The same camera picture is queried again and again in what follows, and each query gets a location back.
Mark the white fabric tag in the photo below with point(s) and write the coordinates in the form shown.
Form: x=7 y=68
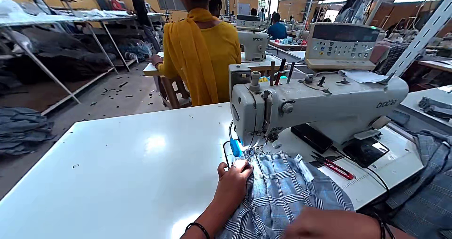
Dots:
x=304 y=169

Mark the person's right fingers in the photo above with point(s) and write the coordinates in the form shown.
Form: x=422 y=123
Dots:
x=295 y=229

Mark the red cutter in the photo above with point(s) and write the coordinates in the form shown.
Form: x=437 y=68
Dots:
x=339 y=169

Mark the person's left forearm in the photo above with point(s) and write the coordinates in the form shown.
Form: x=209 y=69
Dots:
x=212 y=217

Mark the grey plaid fabric piece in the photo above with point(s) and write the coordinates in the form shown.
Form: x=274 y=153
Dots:
x=279 y=193

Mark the sewing machine control panel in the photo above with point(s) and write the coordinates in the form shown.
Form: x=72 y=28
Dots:
x=248 y=21
x=340 y=50

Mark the blue clip light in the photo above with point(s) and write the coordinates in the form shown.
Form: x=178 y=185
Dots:
x=235 y=148

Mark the dark blue pen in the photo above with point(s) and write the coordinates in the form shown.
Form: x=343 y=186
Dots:
x=290 y=73

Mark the grey fabric strips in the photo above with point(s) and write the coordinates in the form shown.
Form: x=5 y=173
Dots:
x=434 y=106

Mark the white work table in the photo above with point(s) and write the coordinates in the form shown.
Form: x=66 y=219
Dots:
x=418 y=94

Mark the long metal rack with fabric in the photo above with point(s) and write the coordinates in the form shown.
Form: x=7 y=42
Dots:
x=70 y=48

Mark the person's left hand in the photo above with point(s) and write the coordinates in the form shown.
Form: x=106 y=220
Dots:
x=232 y=182

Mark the white sewing table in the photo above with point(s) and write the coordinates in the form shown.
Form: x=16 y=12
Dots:
x=141 y=172
x=270 y=61

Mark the pile of grey fabric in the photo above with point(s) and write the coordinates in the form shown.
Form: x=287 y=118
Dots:
x=23 y=131

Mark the person's right forearm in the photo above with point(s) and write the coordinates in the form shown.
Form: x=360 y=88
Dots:
x=378 y=228

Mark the white perforated metal post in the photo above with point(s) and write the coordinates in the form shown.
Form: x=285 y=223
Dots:
x=420 y=39

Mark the black phone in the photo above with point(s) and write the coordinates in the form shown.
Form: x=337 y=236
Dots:
x=311 y=138

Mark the large grey plaid garment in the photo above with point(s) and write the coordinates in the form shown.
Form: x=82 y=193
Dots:
x=423 y=193

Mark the person's right hand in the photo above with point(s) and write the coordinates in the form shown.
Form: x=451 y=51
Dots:
x=328 y=223

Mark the person's left fingers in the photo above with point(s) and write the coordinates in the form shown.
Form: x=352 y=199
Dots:
x=237 y=164

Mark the white sewing machine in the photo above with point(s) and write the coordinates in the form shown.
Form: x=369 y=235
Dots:
x=255 y=43
x=325 y=104

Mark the red and black pen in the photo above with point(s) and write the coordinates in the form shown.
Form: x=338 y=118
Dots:
x=280 y=72

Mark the white paper sheet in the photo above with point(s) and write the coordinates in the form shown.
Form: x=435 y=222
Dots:
x=363 y=77

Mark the person's left thumb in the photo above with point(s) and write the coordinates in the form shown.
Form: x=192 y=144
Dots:
x=249 y=170

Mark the wooden stool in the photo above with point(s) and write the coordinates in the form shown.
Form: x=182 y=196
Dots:
x=170 y=92

